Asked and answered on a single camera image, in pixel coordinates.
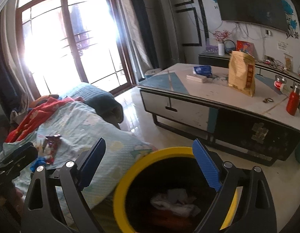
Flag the black wall television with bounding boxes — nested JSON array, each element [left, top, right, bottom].
[[217, 0, 288, 33]]

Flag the light blue cartoon bedsheet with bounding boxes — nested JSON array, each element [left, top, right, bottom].
[[0, 101, 156, 225]]

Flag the blue tissue pack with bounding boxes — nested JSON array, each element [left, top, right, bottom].
[[193, 65, 213, 77]]

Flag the white plastic bag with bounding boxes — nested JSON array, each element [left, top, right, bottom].
[[151, 189, 201, 218]]

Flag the dark blue left curtain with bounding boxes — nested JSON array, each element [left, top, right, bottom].
[[0, 4, 32, 117]]

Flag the white vase pink flowers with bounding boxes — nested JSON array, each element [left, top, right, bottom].
[[213, 30, 231, 56]]

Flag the blue white small bin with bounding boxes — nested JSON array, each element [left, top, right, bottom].
[[144, 68, 162, 79]]

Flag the white flat box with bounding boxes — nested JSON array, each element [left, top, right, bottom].
[[186, 74, 207, 83]]

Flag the standing air conditioner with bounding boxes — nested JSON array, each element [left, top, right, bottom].
[[154, 0, 184, 70]]

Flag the red purple snack wrapper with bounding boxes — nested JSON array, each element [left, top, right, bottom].
[[42, 134, 62, 165]]

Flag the red plastic bag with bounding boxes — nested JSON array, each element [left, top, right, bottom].
[[152, 210, 193, 232]]

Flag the yellow paper bag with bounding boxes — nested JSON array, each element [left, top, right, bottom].
[[228, 51, 255, 97]]

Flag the teal quilted mattress pad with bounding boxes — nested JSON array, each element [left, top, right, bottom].
[[61, 82, 124, 129]]

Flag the brown framed glass door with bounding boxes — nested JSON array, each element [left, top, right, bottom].
[[16, 0, 136, 98]]

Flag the white marble coffee table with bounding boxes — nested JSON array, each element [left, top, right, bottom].
[[139, 63, 300, 166]]

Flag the red thermos bottle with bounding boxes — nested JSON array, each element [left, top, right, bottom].
[[286, 85, 300, 116]]

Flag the blue crumpled wrapper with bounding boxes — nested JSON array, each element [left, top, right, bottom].
[[30, 157, 47, 173]]

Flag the red floral blanket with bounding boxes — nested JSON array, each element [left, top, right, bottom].
[[5, 97, 75, 143]]

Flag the yellow rimmed black trash bin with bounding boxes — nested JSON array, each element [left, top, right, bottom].
[[113, 146, 241, 233]]

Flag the red picture card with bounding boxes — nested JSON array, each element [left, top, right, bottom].
[[236, 40, 254, 56]]

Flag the black tv cabinet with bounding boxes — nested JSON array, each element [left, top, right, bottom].
[[199, 53, 300, 88]]

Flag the grey right curtain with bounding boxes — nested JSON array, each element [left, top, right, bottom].
[[116, 0, 158, 82]]

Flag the red white can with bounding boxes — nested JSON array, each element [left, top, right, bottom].
[[274, 75, 292, 96]]

